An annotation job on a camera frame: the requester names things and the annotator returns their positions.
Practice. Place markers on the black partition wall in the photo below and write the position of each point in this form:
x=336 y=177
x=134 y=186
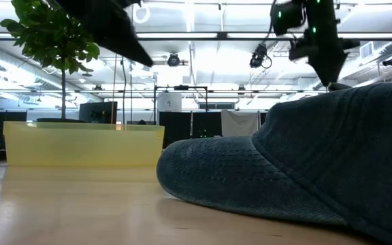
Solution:
x=179 y=126

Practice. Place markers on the black ceiling camera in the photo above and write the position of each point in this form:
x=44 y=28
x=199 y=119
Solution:
x=259 y=56

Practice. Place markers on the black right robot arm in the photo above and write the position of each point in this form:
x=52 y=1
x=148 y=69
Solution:
x=322 y=17

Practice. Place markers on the gray cap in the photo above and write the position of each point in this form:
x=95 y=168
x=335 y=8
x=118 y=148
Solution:
x=107 y=27

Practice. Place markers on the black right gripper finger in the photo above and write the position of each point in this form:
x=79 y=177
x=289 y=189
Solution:
x=320 y=68
x=336 y=66

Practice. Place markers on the black metal stand frame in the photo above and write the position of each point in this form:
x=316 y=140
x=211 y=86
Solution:
x=182 y=87

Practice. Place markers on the black ceiling spotlight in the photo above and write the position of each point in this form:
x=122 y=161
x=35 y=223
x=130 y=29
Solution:
x=174 y=60

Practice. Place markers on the green leafy artificial plant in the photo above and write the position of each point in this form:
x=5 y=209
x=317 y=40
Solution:
x=46 y=37

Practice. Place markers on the dark blue denim cap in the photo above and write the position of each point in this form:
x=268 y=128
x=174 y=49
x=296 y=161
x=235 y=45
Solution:
x=284 y=170

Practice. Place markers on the black aluminium rig frame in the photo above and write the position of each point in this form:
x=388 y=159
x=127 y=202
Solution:
x=221 y=35

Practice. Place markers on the translucent yellow plastic bin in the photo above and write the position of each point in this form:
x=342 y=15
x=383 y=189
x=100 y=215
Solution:
x=80 y=149

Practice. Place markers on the gray hanging cloth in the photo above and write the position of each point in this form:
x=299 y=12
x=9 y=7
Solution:
x=240 y=124

